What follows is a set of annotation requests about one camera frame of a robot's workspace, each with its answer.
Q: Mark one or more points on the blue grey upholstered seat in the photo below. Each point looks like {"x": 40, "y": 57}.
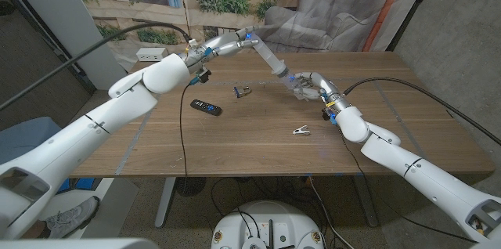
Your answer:
{"x": 23, "y": 135}

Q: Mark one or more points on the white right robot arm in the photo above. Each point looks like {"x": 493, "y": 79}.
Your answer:
{"x": 430, "y": 186}

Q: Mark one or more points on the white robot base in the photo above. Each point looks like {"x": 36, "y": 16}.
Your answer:
{"x": 270, "y": 213}

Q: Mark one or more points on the black TV remote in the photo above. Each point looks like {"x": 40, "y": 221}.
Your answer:
{"x": 206, "y": 107}

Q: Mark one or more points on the grey table leg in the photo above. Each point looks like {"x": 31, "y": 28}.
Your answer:
{"x": 367, "y": 202}

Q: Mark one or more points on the grey sneaker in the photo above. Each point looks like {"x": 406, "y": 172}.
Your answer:
{"x": 70, "y": 217}

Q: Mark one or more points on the white power strip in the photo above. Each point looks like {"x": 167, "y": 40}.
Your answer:
{"x": 150, "y": 54}

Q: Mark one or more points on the black backdrop frame pole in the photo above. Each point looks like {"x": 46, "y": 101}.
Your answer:
{"x": 412, "y": 10}

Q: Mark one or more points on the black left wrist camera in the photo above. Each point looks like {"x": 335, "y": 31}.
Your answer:
{"x": 202, "y": 75}

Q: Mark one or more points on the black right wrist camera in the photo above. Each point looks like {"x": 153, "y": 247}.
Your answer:
{"x": 327, "y": 114}

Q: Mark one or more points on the printed fabric backdrop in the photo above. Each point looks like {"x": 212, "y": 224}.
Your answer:
{"x": 313, "y": 6}

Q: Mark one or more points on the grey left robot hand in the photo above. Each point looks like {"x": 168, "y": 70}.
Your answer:
{"x": 223, "y": 45}

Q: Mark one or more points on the small white clip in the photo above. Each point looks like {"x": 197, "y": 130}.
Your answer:
{"x": 301, "y": 131}

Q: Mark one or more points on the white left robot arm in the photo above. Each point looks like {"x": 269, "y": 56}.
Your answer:
{"x": 78, "y": 139}

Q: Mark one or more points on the large clear plastic syringe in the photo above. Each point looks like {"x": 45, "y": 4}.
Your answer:
{"x": 270, "y": 59}

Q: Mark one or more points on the white table leg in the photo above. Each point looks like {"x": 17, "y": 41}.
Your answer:
{"x": 164, "y": 202}

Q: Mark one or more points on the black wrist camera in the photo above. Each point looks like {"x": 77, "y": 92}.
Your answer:
{"x": 202, "y": 75}
{"x": 327, "y": 114}

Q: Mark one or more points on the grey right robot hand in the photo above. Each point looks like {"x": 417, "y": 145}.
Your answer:
{"x": 323, "y": 88}

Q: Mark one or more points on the white partition panel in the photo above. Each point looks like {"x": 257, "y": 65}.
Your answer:
{"x": 66, "y": 6}

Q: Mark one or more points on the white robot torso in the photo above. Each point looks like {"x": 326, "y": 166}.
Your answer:
{"x": 78, "y": 244}

